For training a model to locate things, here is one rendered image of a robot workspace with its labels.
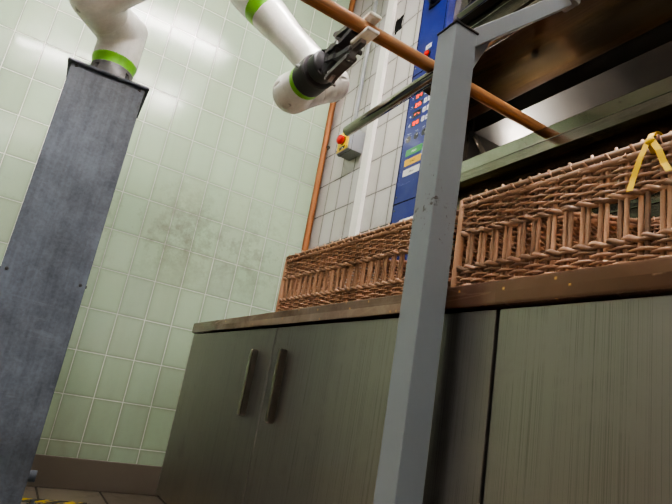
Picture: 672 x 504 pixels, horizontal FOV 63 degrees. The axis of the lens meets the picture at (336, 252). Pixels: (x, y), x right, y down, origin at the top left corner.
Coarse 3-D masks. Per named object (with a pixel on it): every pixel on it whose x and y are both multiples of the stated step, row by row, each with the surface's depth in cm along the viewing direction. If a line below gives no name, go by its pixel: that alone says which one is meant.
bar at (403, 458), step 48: (576, 0) 94; (480, 48) 81; (432, 96) 77; (432, 144) 73; (432, 192) 70; (432, 240) 68; (432, 288) 67; (432, 336) 66; (432, 384) 65; (384, 432) 65; (384, 480) 62
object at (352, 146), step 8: (344, 136) 226; (352, 136) 223; (360, 136) 225; (344, 144) 224; (352, 144) 222; (360, 144) 224; (336, 152) 229; (344, 152) 225; (352, 152) 224; (360, 152) 224
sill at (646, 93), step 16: (624, 96) 122; (640, 96) 118; (656, 96) 115; (592, 112) 128; (608, 112) 125; (544, 128) 140; (560, 128) 136; (576, 128) 131; (512, 144) 149; (528, 144) 144; (480, 160) 159
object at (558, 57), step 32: (608, 0) 123; (640, 0) 121; (544, 32) 136; (576, 32) 133; (608, 32) 131; (640, 32) 128; (480, 64) 152; (512, 64) 149; (544, 64) 146; (576, 64) 142; (512, 96) 160
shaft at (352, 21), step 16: (304, 0) 110; (320, 0) 111; (336, 16) 113; (352, 16) 114; (384, 32) 119; (400, 48) 121; (416, 64) 124; (432, 64) 125; (480, 96) 133; (512, 112) 138; (528, 128) 142
